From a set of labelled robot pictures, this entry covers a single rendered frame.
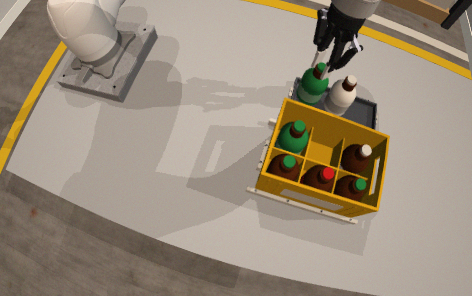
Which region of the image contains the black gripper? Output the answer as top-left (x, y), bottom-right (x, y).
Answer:
top-left (311, 2), bottom-right (366, 80)

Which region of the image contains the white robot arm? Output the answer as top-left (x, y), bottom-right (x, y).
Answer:
top-left (47, 0), bottom-right (381, 84)

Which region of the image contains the cream-white bottle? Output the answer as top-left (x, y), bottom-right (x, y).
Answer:
top-left (323, 75), bottom-right (357, 116)

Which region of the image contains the brown bottle with red cap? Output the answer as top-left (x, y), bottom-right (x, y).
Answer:
top-left (300, 165), bottom-right (335, 192)

